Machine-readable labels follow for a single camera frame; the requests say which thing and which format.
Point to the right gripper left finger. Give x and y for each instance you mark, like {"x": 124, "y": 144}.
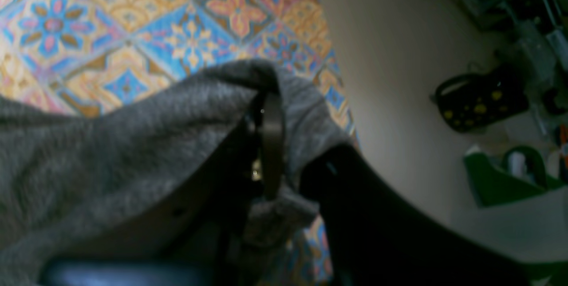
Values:
{"x": 247, "y": 166}

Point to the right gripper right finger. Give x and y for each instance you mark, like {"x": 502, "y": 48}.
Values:
{"x": 376, "y": 238}

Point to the grey t-shirt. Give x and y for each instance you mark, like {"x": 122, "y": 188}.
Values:
{"x": 66, "y": 179}

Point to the green bin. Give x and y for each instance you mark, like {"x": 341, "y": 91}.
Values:
{"x": 521, "y": 174}

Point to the black yellow dotted bag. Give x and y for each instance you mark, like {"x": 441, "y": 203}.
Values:
{"x": 473, "y": 100}

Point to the patterned tablecloth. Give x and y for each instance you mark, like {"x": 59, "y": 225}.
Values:
{"x": 88, "y": 58}

